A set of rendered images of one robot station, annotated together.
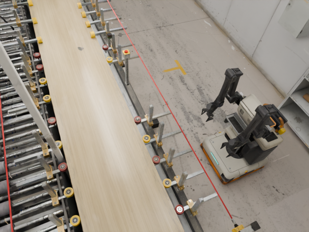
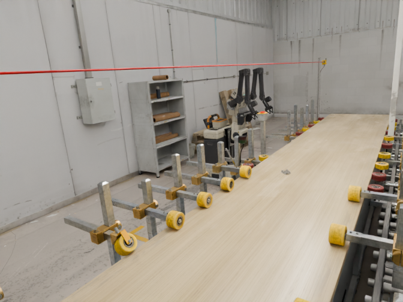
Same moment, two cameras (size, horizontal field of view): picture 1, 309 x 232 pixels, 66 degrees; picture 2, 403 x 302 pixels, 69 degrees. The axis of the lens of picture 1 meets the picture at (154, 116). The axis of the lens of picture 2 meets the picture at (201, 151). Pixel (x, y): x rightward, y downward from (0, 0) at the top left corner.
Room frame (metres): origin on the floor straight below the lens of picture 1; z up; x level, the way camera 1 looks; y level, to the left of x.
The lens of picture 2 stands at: (3.78, 2.54, 1.60)
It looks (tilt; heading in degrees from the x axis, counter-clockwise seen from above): 15 degrees down; 244
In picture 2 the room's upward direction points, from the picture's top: 4 degrees counter-clockwise
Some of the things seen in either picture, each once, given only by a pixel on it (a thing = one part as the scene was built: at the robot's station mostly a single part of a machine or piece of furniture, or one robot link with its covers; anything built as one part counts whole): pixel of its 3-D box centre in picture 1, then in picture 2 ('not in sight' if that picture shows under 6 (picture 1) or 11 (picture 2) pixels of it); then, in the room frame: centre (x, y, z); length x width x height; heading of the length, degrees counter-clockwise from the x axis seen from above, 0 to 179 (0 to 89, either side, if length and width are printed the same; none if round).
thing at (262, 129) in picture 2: (127, 71); (262, 144); (2.11, 0.40, 0.93); 0.05 x 0.05 x 0.45; 29
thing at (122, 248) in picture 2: not in sight; (125, 244); (3.62, 1.40, 0.93); 0.09 x 0.08 x 0.09; 119
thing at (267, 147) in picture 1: (251, 134); (222, 142); (1.63, -1.20, 0.59); 0.55 x 0.34 x 0.83; 29
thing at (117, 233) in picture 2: not in sight; (122, 239); (3.63, 1.39, 0.95); 0.10 x 0.04 x 0.10; 119
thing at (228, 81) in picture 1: (224, 89); (247, 86); (1.55, -0.62, 1.40); 0.11 x 0.06 x 0.43; 29
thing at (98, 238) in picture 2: not in sight; (106, 230); (3.67, 1.27, 0.95); 0.14 x 0.06 x 0.05; 29
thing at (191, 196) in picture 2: (100, 11); (170, 191); (3.27, 1.00, 0.95); 0.50 x 0.04 x 0.04; 119
